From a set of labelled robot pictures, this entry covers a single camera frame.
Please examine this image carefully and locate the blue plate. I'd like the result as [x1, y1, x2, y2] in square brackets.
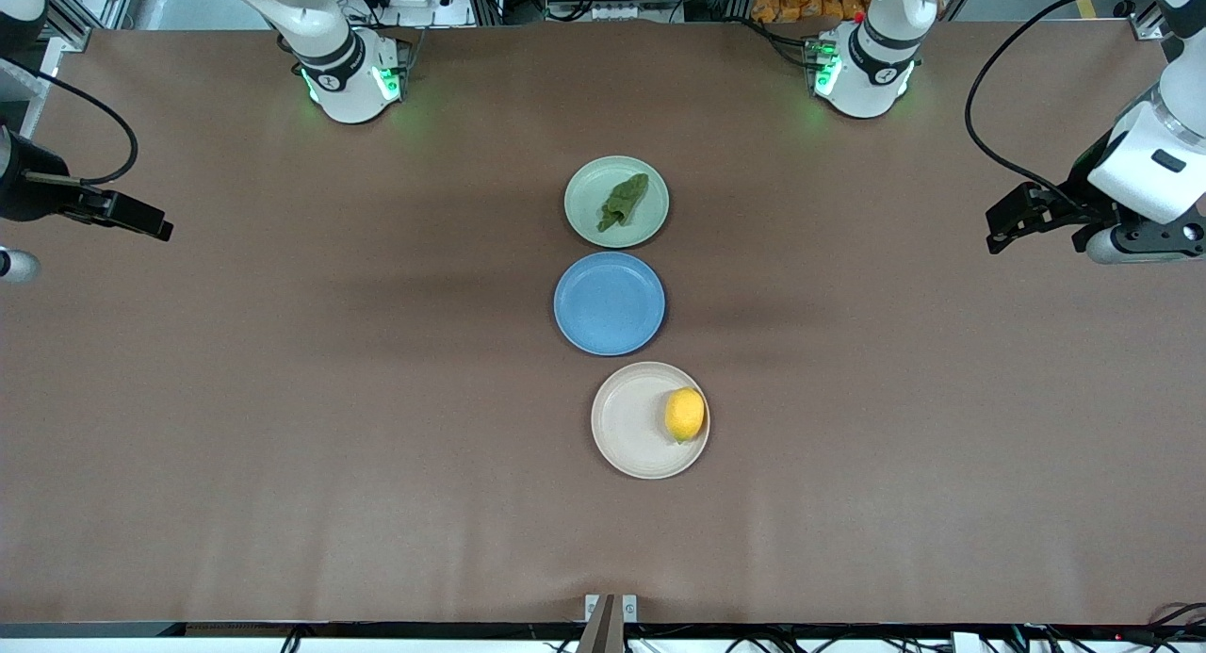
[553, 251, 667, 357]

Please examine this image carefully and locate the aluminium profile post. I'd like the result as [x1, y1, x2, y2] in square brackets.
[40, 0, 142, 53]
[1115, 0, 1167, 41]

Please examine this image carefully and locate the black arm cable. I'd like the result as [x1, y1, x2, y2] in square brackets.
[0, 57, 140, 186]
[963, 0, 1158, 211]

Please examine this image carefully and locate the beige plate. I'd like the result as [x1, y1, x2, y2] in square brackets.
[591, 361, 711, 481]

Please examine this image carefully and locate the yellow lemon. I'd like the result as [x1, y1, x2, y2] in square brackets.
[663, 386, 708, 445]

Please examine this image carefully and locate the metal table edge bracket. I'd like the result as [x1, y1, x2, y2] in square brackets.
[577, 593, 640, 653]

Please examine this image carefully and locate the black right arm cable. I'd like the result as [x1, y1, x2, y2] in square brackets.
[0, 57, 140, 186]

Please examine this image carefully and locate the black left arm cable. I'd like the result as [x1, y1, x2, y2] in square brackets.
[963, 0, 1158, 211]

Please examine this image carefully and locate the light green plate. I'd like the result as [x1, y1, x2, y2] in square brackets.
[563, 155, 671, 250]

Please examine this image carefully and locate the green lettuce leaf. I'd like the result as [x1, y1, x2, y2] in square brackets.
[595, 171, 652, 234]

